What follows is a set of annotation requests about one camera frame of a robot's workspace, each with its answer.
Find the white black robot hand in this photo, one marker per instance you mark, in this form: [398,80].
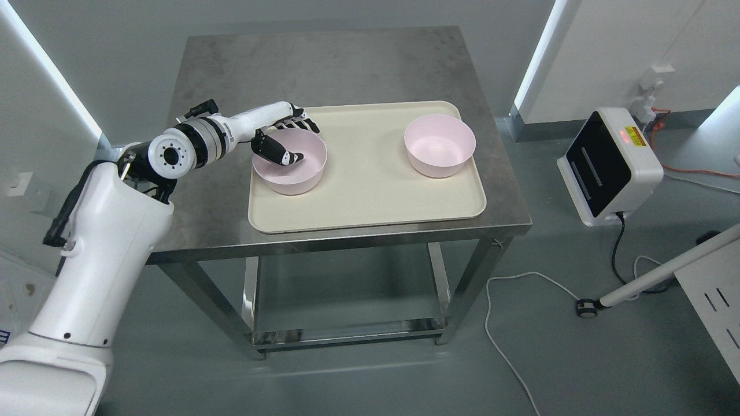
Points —
[272,130]

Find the pink bowl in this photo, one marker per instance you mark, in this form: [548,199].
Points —
[300,177]
[439,145]

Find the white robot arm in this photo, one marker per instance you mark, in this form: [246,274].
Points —
[106,229]

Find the stainless steel table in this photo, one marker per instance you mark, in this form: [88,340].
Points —
[216,258]

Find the cream plastic tray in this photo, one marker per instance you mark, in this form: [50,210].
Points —
[367,179]

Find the white black box device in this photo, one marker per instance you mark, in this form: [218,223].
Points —
[609,169]

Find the white stand leg with caster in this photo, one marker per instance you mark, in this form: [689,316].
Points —
[588,308]

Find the white perforated panel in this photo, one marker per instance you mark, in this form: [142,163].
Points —
[712,286]

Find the white wall switch plate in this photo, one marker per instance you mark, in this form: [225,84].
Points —
[23,187]

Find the white wall socket plug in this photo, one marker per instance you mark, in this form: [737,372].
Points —
[652,80]

